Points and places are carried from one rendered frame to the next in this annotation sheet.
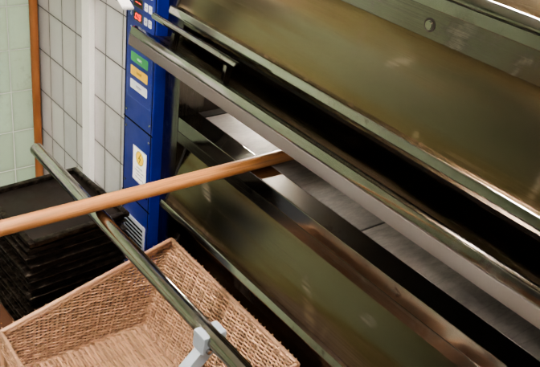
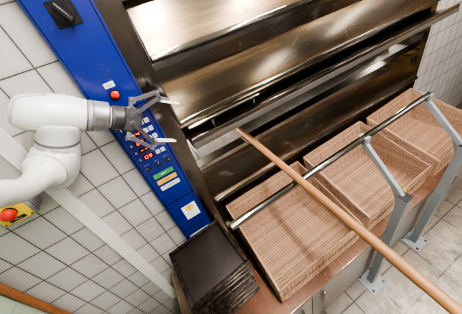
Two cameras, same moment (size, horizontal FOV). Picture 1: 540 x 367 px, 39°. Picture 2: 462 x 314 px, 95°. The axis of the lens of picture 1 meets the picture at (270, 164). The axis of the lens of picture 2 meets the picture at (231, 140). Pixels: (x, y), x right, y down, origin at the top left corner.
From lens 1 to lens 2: 1.56 m
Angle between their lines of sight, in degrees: 58
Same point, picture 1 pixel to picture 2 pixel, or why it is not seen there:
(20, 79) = not seen: outside the picture
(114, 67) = (130, 205)
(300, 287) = (285, 145)
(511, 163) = (338, 36)
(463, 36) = (316, 12)
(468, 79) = (315, 27)
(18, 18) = not seen: outside the picture
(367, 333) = (309, 128)
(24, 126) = not seen: outside the picture
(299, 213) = (276, 126)
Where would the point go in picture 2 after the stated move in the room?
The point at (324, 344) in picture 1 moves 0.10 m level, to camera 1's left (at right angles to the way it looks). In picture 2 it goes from (302, 145) to (304, 156)
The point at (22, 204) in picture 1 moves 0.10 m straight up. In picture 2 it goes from (204, 278) to (196, 268)
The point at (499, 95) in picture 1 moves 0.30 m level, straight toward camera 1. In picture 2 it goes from (324, 23) to (401, 12)
